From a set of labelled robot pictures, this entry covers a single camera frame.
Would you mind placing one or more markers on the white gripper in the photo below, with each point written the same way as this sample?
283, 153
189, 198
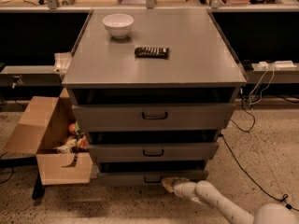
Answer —
179, 188

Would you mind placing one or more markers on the grey bottom drawer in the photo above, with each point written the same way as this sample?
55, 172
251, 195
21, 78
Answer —
148, 173

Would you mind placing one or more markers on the grey drawer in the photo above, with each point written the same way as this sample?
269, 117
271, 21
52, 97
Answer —
148, 173
153, 152
132, 118

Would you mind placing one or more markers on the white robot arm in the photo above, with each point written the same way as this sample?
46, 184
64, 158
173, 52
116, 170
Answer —
204, 192

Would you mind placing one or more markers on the grey top drawer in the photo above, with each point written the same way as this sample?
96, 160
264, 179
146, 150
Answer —
132, 118

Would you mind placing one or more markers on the grey middle drawer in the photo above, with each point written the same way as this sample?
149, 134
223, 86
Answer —
153, 152

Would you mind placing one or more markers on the grey drawer cabinet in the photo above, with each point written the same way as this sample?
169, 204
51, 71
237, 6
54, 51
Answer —
199, 70

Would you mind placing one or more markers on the orange toy fruit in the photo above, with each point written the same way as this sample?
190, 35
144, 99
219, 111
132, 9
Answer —
72, 127

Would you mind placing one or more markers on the open cardboard box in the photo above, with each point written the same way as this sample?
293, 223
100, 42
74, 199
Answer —
42, 127

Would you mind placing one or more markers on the dark chocolate bar wrapper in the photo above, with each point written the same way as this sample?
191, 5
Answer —
152, 52

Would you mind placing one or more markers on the white power strip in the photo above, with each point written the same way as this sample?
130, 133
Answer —
284, 64

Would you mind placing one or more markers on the white ceramic bowl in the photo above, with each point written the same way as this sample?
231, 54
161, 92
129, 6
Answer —
118, 25

